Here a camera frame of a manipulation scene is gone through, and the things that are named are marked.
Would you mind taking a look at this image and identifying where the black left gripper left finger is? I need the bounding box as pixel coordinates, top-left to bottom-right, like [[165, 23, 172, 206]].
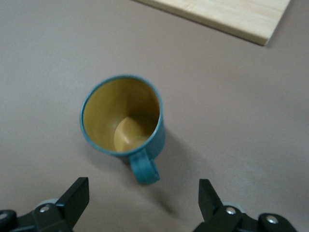
[[0, 177, 90, 232]]

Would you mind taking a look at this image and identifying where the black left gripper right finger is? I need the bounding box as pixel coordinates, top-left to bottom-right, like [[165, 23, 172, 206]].
[[194, 178, 296, 232]]

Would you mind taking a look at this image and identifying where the teal cup yellow inside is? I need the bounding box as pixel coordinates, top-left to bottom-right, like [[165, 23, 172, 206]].
[[79, 74, 166, 185]]

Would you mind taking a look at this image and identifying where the wooden cutting board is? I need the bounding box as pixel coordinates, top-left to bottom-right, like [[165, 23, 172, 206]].
[[135, 0, 293, 46]]

